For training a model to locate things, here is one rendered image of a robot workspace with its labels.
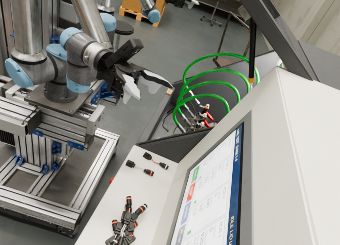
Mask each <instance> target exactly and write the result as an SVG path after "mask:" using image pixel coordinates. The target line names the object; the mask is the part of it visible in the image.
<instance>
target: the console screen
mask: <svg viewBox="0 0 340 245"><path fill-rule="evenodd" d="M166 245H254V225H253V139H252V110H250V111H249V112H248V113H247V114H246V115H245V116H244V117H243V118H242V119H241V120H240V121H239V122H238V123H237V124H236V125H234V126H233V127H232V128H231V129H230V130H229V131H228V132H227V133H226V134H225V135H224V136H223V137H222V138H221V139H219V140H218V141H217V142H216V143H215V144H214V145H213V146H212V147H211V148H210V149H209V150H208V151H207V152H206V153H205V154H204V155H202V156H201V157H200V158H199V159H198V160H197V161H196V162H195V163H194V164H193V165H192V166H191V167H190V168H189V169H188V170H187V173H186V176H185V180H184V183H183V187H182V190H181V194H180V197H179V201H178V204H177V208H176V211H175V215H174V218H173V222H172V225H171V229H170V232H169V235H168V239H167V242H166Z"/></svg>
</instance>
